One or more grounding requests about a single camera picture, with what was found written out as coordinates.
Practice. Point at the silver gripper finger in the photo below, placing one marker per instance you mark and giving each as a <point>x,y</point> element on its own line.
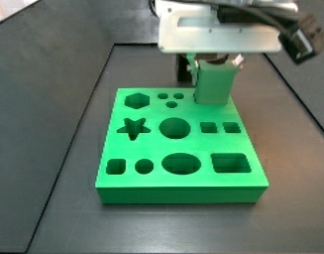
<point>194,67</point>
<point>238,62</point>

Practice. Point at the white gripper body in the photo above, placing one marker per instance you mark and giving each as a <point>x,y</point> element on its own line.
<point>190,30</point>

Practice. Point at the green arch block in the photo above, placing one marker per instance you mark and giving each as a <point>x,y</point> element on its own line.
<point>214,82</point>

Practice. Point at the black curved fixture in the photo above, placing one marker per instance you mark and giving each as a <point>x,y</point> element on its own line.
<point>184,68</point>

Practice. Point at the green shape sorter board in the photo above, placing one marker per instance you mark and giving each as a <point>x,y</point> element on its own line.
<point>174,151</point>

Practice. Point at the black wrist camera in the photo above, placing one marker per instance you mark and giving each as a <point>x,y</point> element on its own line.
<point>301,31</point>

